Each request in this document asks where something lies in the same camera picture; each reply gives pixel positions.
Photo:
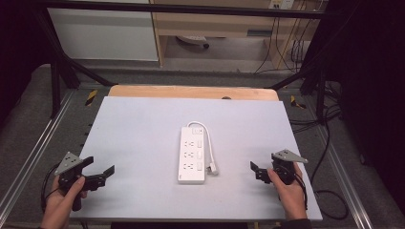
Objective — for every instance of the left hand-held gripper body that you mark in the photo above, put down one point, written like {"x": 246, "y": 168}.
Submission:
{"x": 68, "y": 163}

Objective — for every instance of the black curtain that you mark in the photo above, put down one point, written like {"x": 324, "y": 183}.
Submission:
{"x": 19, "y": 47}
{"x": 369, "y": 79}

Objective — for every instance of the pale grey table board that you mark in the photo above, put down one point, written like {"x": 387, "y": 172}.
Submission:
{"x": 143, "y": 143}

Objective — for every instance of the aluminium rail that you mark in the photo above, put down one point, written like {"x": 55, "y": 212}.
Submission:
{"x": 37, "y": 149}
{"x": 344, "y": 178}

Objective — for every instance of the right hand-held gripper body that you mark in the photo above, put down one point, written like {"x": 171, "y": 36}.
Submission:
{"x": 285, "y": 168}

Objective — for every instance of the white cabinet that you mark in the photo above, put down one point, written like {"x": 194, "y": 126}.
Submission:
{"x": 102, "y": 35}

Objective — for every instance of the white power strip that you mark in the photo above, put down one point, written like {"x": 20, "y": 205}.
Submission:
{"x": 190, "y": 159}

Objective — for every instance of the black metal frame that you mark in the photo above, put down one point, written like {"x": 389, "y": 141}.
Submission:
{"x": 178, "y": 8}

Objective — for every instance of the person's right hand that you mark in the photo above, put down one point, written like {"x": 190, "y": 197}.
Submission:
{"x": 291, "y": 198}

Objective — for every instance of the light wooden desk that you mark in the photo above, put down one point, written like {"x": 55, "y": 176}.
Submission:
{"x": 207, "y": 24}

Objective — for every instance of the white wall socket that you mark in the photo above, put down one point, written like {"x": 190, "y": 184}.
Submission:
{"x": 281, "y": 4}

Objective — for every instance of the person's left hand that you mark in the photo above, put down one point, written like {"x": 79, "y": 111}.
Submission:
{"x": 59, "y": 206}

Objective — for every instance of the grey power strip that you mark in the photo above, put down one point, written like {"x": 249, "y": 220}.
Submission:
{"x": 191, "y": 38}

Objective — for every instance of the wooden table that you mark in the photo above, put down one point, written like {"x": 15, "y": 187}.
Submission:
{"x": 191, "y": 92}

